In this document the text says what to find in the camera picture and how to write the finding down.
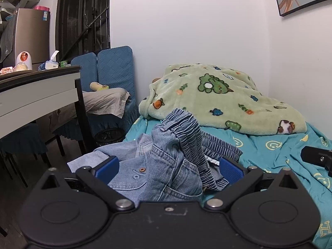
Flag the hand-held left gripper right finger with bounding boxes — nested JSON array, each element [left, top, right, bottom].
[[205, 156, 301, 209]]

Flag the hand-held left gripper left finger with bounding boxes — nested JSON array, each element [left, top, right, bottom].
[[38, 156, 135, 211]]

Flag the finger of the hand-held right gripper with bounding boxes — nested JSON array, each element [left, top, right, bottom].
[[301, 146, 332, 177]]

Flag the blue denim jeans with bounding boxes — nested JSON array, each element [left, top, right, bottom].
[[151, 108, 243, 203]]

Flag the black trash bin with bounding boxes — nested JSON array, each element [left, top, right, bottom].
[[94, 128, 127, 149]]

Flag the teal printed bed sheet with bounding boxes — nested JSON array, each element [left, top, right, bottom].
[[122, 115, 332, 249]]

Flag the beige cloth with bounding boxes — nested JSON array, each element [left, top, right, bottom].
[[49, 87, 130, 133]]

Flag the green cartoon print blanket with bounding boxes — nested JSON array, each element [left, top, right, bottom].
[[138, 63, 308, 136]]

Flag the yellow plush toy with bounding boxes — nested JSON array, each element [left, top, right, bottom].
[[89, 82, 110, 92]]

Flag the white table with black legs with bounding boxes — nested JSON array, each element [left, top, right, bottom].
[[0, 65, 98, 156]]

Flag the tissue pack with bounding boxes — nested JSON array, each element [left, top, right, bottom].
[[38, 50, 61, 71]]

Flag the white egg-shaped device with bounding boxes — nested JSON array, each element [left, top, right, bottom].
[[16, 51, 33, 70]]

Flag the bagged food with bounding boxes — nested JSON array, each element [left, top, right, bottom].
[[0, 63, 28, 75]]

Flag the silver fridge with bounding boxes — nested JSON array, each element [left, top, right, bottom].
[[0, 8, 51, 69]]

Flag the dark window with grille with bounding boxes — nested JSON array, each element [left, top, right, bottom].
[[56, 0, 111, 63]]

